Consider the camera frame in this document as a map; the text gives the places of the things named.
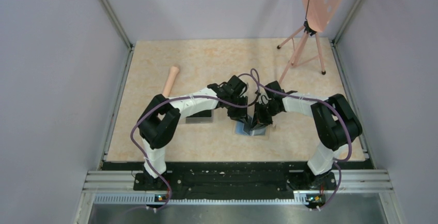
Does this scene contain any aluminium frame rail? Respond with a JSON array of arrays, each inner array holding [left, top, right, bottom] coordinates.
[[82, 170, 393, 205]]

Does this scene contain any beige wooden cylinder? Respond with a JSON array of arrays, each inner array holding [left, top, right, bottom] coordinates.
[[162, 66, 180, 98]]

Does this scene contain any pink tripod music stand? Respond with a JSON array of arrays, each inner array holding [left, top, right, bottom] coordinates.
[[277, 0, 342, 83]]

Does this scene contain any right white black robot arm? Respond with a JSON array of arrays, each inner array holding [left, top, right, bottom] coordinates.
[[250, 81, 363, 189]]

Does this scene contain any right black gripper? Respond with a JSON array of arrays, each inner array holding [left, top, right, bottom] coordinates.
[[250, 102, 281, 131]]

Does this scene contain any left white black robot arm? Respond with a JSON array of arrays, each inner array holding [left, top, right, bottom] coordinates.
[[135, 75, 249, 190]]

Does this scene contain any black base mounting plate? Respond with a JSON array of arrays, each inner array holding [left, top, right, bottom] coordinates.
[[133, 162, 336, 200]]

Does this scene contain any clear plastic card box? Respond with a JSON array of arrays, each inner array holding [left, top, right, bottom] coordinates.
[[185, 110, 213, 124]]

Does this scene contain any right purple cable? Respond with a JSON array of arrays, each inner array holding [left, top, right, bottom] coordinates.
[[249, 68, 353, 212]]

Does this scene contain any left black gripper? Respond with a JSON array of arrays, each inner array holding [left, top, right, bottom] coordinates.
[[227, 94, 248, 124]]

